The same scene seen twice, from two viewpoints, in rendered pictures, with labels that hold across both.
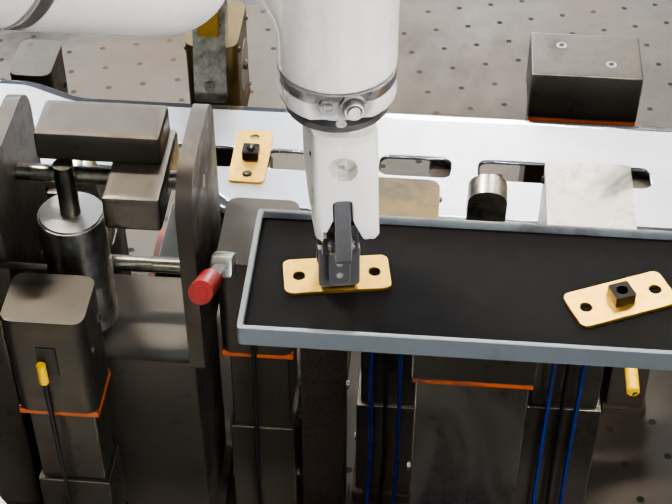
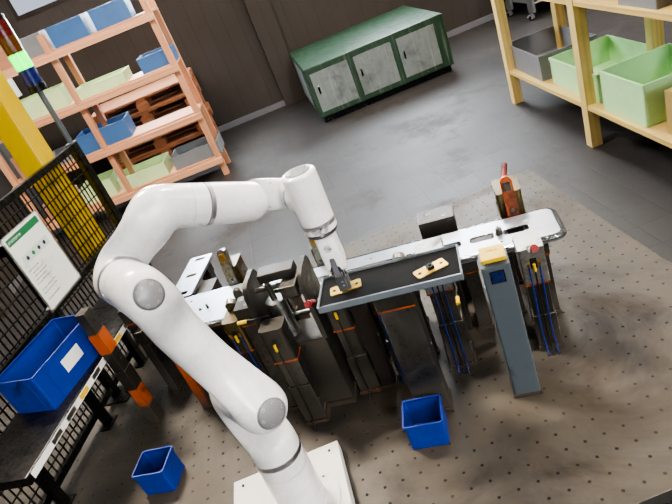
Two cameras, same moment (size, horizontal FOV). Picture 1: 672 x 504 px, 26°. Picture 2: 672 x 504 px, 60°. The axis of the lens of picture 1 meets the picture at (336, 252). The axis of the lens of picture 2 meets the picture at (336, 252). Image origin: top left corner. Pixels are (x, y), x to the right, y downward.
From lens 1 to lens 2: 48 cm
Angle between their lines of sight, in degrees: 17
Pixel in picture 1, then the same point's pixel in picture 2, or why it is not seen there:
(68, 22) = (223, 218)
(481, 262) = (388, 271)
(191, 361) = (322, 336)
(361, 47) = (317, 211)
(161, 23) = (250, 214)
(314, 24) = (302, 208)
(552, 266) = (409, 266)
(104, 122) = (275, 268)
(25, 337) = (267, 337)
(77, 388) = (287, 350)
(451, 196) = not seen: hidden behind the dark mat
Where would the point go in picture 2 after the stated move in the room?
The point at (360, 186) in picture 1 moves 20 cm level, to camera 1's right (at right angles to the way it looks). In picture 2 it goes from (334, 252) to (414, 227)
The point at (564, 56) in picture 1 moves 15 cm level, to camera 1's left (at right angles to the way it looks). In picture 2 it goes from (428, 217) to (384, 230)
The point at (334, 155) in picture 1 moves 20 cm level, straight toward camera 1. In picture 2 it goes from (323, 245) to (321, 293)
